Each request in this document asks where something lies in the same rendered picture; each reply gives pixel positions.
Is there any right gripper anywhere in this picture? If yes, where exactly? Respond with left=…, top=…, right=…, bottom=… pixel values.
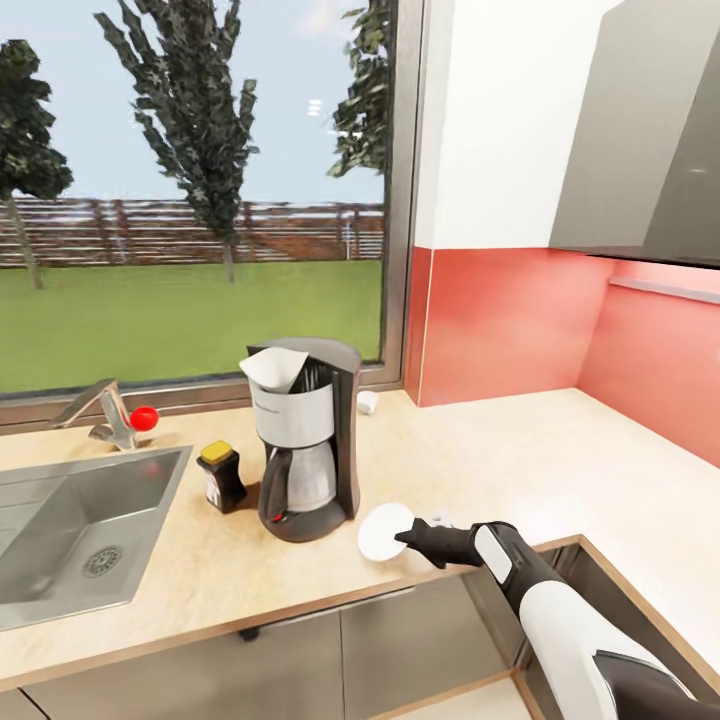
left=394, top=518, right=456, bottom=569

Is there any bottle of coffee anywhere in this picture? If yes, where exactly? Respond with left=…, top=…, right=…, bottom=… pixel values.
left=197, top=440, right=248, bottom=513

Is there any coffee cup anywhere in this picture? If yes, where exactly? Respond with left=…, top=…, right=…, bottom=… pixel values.
left=357, top=391, right=378, bottom=415

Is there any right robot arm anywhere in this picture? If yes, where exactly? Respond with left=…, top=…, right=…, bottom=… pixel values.
left=394, top=507, right=720, bottom=720

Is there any paper coffee filter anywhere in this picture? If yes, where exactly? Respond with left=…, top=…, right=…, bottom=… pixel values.
left=239, top=347, right=307, bottom=395

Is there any saucer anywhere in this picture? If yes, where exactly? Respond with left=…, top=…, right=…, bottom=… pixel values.
left=358, top=503, right=416, bottom=561

